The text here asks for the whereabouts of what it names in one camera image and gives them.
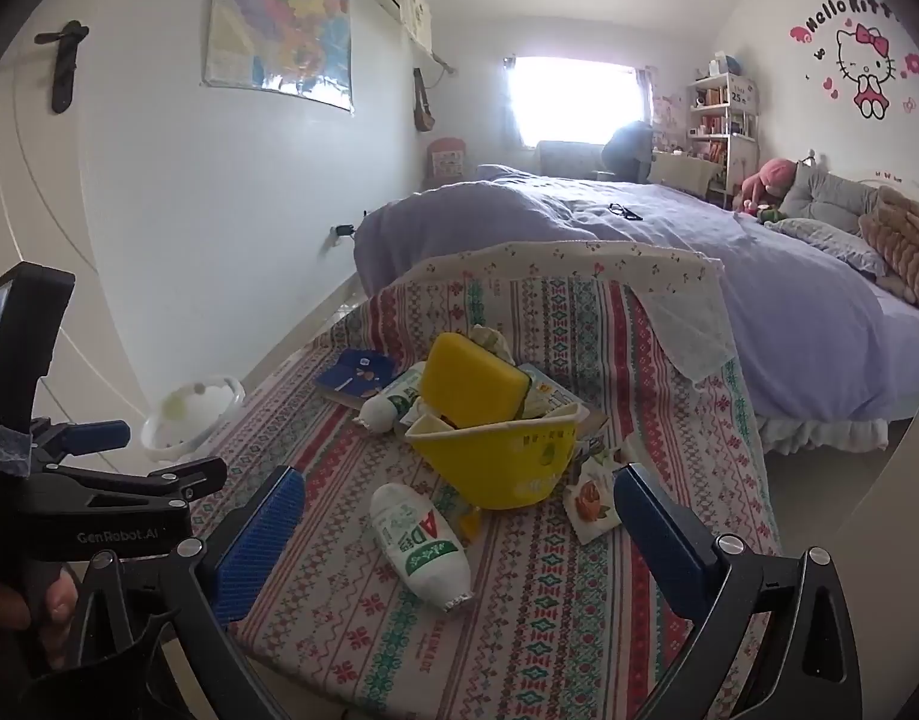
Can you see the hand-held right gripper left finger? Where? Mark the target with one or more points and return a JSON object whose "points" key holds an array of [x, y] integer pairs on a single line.
{"points": [[260, 532]]}

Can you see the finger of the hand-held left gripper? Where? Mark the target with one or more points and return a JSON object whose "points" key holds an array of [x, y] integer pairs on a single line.
{"points": [[166, 481], [99, 436]]}

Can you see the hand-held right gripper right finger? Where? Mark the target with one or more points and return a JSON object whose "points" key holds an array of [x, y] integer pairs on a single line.
{"points": [[658, 536]]}

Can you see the white dotted trash bin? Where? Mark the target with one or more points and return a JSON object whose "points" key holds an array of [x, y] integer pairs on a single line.
{"points": [[189, 412]]}

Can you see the fruit print snack packet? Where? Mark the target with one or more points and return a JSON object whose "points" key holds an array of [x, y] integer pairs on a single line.
{"points": [[590, 502]]}

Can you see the orange peel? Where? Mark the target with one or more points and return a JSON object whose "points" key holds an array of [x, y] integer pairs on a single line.
{"points": [[470, 523]]}

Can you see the yellow sponge block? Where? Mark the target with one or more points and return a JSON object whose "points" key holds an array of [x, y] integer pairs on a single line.
{"points": [[470, 382]]}

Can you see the person's left hand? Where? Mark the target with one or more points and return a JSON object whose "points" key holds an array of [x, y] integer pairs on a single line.
{"points": [[9, 604]]}

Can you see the patterned tablecloth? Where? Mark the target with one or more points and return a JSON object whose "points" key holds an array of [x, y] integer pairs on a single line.
{"points": [[549, 615]]}

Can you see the large white green-label bottle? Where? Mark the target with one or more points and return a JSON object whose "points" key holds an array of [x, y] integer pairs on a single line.
{"points": [[418, 547]]}

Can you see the small white green-label bottle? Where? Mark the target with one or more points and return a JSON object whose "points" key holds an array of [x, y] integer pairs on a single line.
{"points": [[388, 405]]}

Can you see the dark blue carton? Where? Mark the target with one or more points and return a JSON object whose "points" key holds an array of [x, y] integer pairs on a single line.
{"points": [[354, 375]]}

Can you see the purple duvet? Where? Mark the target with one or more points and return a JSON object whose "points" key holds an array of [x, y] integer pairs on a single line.
{"points": [[789, 315]]}

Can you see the crumpled pale wrapper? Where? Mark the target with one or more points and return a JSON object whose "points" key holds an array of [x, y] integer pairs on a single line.
{"points": [[491, 339]]}

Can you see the cream floral cloth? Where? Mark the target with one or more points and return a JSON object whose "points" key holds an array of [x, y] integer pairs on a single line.
{"points": [[579, 259]]}

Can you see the bed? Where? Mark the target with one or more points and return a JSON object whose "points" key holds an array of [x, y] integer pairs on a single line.
{"points": [[909, 360]]}

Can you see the black glasses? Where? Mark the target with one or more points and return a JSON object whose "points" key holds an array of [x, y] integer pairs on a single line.
{"points": [[624, 211]]}

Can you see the green small toy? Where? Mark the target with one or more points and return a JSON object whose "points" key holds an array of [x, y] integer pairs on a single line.
{"points": [[772, 215]]}

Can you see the patterned lilac pillow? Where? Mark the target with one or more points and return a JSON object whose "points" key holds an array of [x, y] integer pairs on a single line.
{"points": [[834, 244]]}

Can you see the white desk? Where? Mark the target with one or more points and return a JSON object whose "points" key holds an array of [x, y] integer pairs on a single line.
{"points": [[680, 169]]}

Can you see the pink plush toy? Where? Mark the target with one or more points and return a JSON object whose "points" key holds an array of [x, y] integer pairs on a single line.
{"points": [[767, 180]]}

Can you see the brown plush pillow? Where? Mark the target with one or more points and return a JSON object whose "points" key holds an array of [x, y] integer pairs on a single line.
{"points": [[906, 247]]}

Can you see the grey pillow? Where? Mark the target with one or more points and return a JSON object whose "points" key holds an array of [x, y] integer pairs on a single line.
{"points": [[827, 195]]}

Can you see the dark desk chair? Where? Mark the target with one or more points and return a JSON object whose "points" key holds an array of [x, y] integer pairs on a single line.
{"points": [[628, 150]]}

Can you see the white storage shelf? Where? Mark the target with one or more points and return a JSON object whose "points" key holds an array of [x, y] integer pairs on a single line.
{"points": [[722, 127]]}

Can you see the pink folding chair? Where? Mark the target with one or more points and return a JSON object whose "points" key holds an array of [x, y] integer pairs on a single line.
{"points": [[447, 159]]}

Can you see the bright window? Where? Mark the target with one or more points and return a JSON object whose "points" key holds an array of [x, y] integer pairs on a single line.
{"points": [[575, 101]]}

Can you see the black wall plug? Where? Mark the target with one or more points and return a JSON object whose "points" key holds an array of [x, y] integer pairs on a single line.
{"points": [[344, 231]]}

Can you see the colourful wall map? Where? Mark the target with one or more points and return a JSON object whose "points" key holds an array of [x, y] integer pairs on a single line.
{"points": [[279, 22]]}

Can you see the pink cartoon cat wall sticker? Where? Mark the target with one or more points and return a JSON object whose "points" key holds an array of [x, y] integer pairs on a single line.
{"points": [[868, 64]]}

